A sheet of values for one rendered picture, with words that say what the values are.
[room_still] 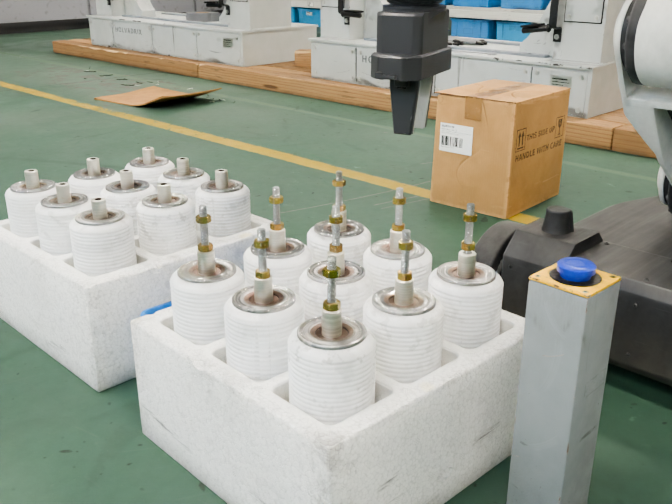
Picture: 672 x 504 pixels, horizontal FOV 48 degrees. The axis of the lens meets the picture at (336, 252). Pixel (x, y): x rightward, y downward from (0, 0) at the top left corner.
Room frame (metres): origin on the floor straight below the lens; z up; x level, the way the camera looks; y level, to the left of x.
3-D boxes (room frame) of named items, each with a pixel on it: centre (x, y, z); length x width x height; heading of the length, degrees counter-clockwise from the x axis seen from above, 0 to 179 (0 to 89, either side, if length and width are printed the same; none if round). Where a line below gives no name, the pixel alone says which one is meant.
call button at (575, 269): (0.74, -0.25, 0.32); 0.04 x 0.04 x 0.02
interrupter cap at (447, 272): (0.89, -0.17, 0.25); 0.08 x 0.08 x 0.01
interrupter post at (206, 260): (0.90, 0.17, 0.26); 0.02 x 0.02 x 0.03
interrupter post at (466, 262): (0.89, -0.17, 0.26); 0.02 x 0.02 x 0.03
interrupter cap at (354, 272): (0.90, 0.00, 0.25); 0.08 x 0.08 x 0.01
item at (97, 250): (1.12, 0.37, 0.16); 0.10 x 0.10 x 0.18
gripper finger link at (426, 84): (0.83, -0.09, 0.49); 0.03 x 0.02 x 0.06; 63
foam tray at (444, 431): (0.90, 0.00, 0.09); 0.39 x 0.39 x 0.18; 43
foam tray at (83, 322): (1.28, 0.37, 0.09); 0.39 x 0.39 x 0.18; 45
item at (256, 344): (0.81, 0.09, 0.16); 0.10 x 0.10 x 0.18
